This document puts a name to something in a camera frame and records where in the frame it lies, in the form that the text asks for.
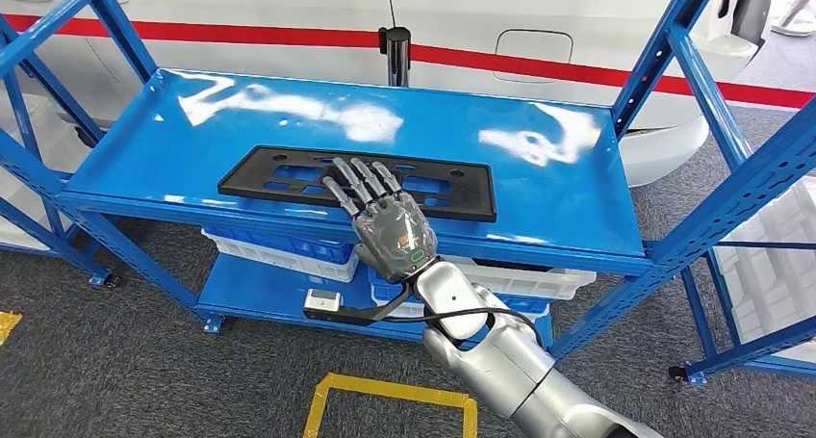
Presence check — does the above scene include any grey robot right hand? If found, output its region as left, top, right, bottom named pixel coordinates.
left=320, top=157, right=440, bottom=286

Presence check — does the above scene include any black plastic plate bracket part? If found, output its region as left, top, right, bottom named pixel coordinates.
left=217, top=144, right=497, bottom=224

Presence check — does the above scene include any black plastic parts pile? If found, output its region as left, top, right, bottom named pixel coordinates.
left=503, top=261, right=572, bottom=274

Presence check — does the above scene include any red barrier belt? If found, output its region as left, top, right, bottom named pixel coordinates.
left=0, top=13, right=384, bottom=49
left=409, top=43, right=816, bottom=110

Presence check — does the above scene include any white car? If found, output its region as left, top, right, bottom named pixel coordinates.
left=0, top=0, right=816, bottom=188

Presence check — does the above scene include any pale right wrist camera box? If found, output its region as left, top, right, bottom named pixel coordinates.
left=303, top=288, right=344, bottom=315

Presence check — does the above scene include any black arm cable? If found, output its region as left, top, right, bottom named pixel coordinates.
left=382, top=307, right=545, bottom=348

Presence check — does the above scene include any black chrome stanchion post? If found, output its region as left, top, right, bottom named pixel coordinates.
left=378, top=26, right=413, bottom=89

